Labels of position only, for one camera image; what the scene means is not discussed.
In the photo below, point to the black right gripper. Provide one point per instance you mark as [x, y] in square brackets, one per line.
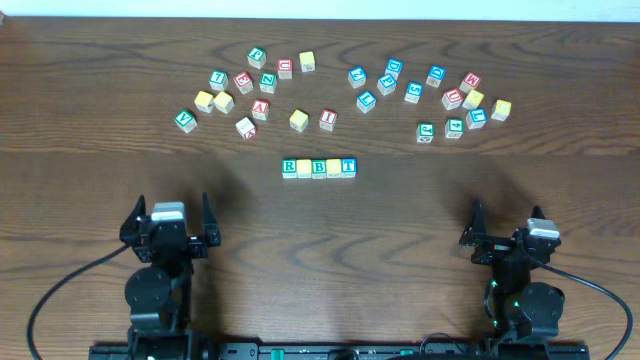
[495, 246]

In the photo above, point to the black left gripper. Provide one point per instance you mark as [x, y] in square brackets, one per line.
[170, 239]

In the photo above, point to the green R block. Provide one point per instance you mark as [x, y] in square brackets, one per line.
[289, 168]

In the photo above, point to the yellow O block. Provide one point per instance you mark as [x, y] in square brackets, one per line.
[304, 168]
[333, 168]

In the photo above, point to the green B block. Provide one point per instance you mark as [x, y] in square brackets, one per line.
[319, 170]

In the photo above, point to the blue T block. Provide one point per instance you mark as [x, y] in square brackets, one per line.
[348, 167]

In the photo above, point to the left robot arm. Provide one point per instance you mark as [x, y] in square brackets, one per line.
[159, 295]

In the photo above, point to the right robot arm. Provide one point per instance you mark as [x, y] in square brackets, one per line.
[523, 311]

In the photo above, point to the green 4 block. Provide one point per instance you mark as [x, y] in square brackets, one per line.
[454, 128]

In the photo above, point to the blue L block right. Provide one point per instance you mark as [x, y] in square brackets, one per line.
[476, 118]

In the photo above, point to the blue l block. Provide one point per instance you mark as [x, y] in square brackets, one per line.
[366, 101]
[476, 118]

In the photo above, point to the green V block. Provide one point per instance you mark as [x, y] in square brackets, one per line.
[186, 121]

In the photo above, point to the yellow block far right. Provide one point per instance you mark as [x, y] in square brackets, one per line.
[501, 110]

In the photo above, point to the green j block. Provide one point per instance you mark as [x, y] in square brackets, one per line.
[257, 57]
[425, 132]

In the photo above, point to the yellow top block right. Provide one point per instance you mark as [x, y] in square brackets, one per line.
[473, 100]

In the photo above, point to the red sided tan block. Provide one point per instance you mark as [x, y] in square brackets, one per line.
[246, 128]

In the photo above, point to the yellow A block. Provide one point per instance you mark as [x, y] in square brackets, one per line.
[204, 101]

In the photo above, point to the yellow C block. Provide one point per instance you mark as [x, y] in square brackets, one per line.
[224, 102]

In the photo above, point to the red M block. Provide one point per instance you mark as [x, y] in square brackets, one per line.
[470, 82]

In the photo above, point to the red V block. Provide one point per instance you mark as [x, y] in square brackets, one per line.
[260, 109]

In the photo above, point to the green 7 block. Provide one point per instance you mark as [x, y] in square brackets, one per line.
[218, 80]

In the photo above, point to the blue 5 block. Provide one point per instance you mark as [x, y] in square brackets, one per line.
[413, 92]

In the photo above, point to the blue D block right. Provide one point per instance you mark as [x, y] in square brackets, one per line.
[435, 76]

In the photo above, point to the blue d block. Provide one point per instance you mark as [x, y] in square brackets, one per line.
[394, 67]
[435, 76]

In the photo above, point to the red E block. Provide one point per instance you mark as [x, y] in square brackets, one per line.
[243, 82]

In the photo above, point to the yellow block lower centre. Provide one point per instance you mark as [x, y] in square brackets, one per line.
[299, 120]

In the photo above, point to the green Z block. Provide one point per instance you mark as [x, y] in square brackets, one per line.
[268, 82]

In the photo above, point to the blue P block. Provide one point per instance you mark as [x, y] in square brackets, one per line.
[386, 84]

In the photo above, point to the blue L block centre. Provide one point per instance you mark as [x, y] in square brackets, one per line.
[366, 101]

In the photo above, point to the blue D block upper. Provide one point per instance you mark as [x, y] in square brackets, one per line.
[394, 67]

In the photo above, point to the green J block top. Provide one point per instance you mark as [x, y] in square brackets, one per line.
[257, 57]

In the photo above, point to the red I block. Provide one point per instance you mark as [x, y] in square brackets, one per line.
[328, 120]

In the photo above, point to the red U block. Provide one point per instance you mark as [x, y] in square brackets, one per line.
[285, 68]

